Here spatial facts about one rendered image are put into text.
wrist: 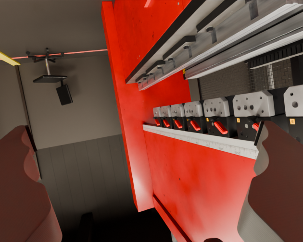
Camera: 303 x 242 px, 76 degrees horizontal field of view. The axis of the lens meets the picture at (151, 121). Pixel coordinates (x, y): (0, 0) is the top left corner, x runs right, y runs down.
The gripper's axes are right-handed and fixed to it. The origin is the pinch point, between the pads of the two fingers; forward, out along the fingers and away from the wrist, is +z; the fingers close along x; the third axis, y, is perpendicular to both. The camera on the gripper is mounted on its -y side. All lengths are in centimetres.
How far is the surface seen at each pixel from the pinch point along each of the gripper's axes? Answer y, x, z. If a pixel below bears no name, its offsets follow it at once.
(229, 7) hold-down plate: -7, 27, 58
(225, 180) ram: 59, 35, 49
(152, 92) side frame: 75, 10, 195
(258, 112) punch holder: 22, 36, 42
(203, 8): -6, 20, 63
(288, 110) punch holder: 17, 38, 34
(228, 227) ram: 81, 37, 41
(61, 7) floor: -8, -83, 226
